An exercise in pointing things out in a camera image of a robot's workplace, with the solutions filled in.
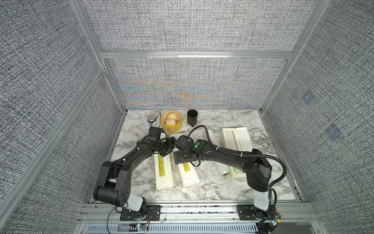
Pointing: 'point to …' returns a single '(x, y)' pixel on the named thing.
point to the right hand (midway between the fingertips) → (181, 154)
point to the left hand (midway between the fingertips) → (179, 145)
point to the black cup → (192, 117)
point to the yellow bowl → (171, 121)
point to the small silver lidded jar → (151, 118)
